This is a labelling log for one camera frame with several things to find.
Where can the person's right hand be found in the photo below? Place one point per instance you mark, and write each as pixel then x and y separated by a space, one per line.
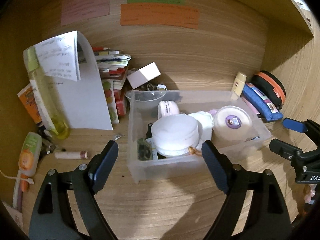
pixel 309 193

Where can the dark green glass bottle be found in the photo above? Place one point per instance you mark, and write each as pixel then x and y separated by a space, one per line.
pixel 146 147

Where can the clear glass bowl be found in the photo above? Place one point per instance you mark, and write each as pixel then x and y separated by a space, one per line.
pixel 145 100

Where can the pink lip balm stick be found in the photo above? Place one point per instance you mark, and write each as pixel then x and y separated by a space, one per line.
pixel 72 155

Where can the folded white paper sheet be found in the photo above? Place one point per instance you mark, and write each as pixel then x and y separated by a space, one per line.
pixel 73 79

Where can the orange white pen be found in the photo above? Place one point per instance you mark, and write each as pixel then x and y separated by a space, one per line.
pixel 21 186

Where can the white round lidded container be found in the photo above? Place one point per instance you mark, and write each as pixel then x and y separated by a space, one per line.
pixel 170 135

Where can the pink round compact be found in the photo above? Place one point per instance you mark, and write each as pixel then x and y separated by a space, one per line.
pixel 167 108

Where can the yellow-green spray bottle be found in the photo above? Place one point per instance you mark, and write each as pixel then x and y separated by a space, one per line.
pixel 53 121

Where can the blue patchwork pouch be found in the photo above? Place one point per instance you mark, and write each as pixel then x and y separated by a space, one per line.
pixel 261 103

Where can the pink sticky note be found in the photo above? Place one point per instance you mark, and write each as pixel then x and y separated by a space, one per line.
pixel 78 10

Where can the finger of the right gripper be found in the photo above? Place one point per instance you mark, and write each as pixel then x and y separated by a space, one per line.
pixel 285 150
pixel 295 125

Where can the orange snack packet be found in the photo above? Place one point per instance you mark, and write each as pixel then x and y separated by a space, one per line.
pixel 27 99

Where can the printed receipt paper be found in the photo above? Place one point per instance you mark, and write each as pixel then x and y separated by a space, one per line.
pixel 15 214

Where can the cotton pad tub purple label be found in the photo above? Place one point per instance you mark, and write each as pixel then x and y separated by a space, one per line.
pixel 232 123

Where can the white drawstring pouch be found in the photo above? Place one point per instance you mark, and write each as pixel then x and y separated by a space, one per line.
pixel 200 131

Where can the small white cardboard box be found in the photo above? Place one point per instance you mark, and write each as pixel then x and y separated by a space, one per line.
pixel 143 75

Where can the cream lotion bottle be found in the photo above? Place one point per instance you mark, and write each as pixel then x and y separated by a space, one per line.
pixel 238 86

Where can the orange-green cream tube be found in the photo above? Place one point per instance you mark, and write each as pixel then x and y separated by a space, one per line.
pixel 29 155

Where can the clear plastic storage bin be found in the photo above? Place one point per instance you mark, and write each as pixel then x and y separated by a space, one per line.
pixel 189 102

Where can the black orange round case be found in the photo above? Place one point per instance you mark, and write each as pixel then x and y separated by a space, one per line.
pixel 271 86

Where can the stack of booklets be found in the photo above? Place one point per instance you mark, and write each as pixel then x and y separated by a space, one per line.
pixel 113 67

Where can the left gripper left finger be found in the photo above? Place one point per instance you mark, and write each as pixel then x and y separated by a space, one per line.
pixel 66 208

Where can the orange sticky note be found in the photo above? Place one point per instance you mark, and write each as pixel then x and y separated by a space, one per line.
pixel 159 14

